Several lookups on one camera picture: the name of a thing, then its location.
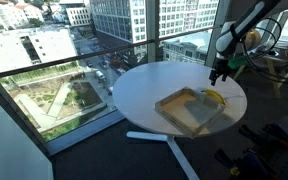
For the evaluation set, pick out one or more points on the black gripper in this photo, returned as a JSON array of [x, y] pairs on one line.
[[221, 66]]

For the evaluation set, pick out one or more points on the yellow banana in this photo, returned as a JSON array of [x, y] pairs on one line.
[[215, 96]]

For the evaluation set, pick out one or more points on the clear square glass tray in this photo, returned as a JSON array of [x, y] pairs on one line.
[[184, 113]]

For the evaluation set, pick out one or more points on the round white table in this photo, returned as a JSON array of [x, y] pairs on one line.
[[144, 90]]

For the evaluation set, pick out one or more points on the dark window mullion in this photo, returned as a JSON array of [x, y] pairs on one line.
[[153, 30]]

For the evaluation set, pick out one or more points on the dark horizontal window rail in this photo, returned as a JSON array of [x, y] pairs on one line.
[[67, 60]]

